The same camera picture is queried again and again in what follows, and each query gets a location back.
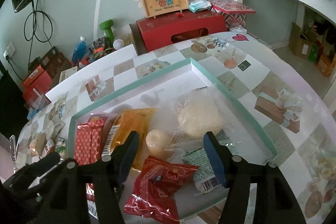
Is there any small round white mochi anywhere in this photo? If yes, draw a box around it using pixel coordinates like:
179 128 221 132
146 130 172 160

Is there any yellow cake packet with barcode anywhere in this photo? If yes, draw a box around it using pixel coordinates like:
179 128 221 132
101 108 157 171

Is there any pink patterned gift box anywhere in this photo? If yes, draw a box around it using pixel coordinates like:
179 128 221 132
209 0 256 30

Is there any blue tissue pack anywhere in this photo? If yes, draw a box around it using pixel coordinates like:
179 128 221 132
189 0 212 13

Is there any red candy-wrap snack bag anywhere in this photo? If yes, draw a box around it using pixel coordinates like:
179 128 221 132
123 156 199 223

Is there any green-striped cookie packet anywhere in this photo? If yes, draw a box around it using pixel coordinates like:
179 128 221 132
55 137 67 160

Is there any red box stack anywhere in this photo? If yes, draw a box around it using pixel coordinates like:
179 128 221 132
23 47 66 106

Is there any large bagged white bun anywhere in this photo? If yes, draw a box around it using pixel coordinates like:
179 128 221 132
173 86 229 140

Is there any blue water bottle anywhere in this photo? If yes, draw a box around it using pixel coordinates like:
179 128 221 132
71 36 87 67

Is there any white teal-rimmed tray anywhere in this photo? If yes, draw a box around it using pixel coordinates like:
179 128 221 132
67 57 279 221

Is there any green dumbbell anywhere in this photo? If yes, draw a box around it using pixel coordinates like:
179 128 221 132
99 19 114 43

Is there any toy clutter pile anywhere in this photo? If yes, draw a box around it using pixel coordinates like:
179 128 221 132
78 36 125 68

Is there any red patterned packet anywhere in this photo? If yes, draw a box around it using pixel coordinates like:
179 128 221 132
73 114 108 202

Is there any orange box on top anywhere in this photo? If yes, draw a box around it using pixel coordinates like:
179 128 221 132
22 65 45 88

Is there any clear acrylic box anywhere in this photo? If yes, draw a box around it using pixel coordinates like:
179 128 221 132
27 88 51 121

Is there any large red gift box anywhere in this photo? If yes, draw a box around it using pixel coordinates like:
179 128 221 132
136 10 227 52

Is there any mint green snack packet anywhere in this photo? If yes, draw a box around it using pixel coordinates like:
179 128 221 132
182 130 237 194

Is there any beige orange bread packet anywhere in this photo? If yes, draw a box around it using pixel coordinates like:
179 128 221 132
29 132 55 159

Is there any wall power socket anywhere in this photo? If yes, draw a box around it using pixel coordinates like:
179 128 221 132
3 42 16 59

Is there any pink swiss roll packet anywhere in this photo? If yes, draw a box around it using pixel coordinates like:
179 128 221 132
88 113 118 135

